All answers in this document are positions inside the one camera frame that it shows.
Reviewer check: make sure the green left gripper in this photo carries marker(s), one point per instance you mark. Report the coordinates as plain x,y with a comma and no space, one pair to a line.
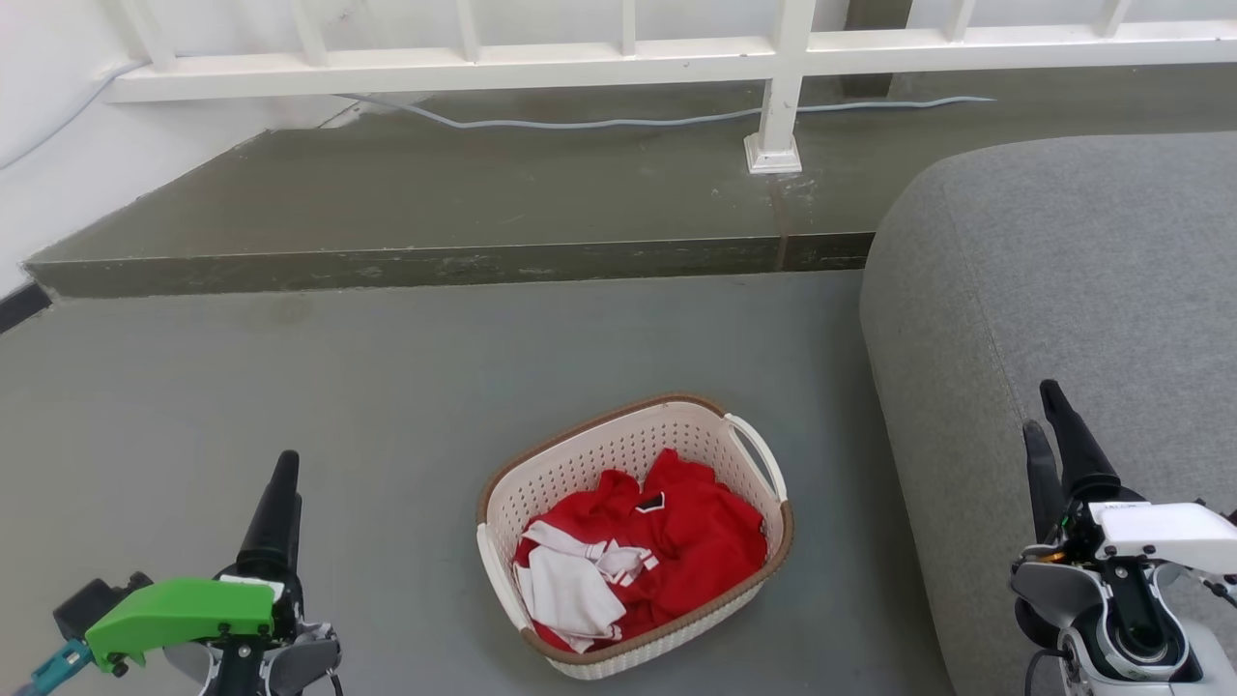
184,609

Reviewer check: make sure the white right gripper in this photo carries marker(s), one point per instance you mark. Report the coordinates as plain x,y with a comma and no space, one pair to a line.
1160,530

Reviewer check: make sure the cream laundry basket brown rim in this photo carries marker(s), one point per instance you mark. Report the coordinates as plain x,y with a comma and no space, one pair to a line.
618,440

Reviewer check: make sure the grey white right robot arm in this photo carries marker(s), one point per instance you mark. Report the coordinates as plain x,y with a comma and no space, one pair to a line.
1131,628

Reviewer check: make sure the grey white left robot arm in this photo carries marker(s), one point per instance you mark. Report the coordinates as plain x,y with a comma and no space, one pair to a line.
290,662

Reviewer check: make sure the grey fabric sofa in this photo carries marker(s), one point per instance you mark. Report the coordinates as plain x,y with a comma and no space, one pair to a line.
1063,290

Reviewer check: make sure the white garment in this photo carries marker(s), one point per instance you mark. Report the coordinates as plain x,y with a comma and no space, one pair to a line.
570,585

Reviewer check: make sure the black baseboard strip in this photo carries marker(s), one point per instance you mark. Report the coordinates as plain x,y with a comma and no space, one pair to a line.
19,307

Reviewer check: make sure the red garment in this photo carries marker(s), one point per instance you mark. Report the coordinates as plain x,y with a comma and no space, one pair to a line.
705,541

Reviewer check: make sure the dark grey pillar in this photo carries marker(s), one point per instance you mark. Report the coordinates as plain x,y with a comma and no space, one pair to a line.
875,43

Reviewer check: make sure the white metal railing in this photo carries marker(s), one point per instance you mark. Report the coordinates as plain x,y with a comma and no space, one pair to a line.
618,66

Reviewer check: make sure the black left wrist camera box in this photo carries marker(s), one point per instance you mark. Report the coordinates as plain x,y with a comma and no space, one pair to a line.
97,601

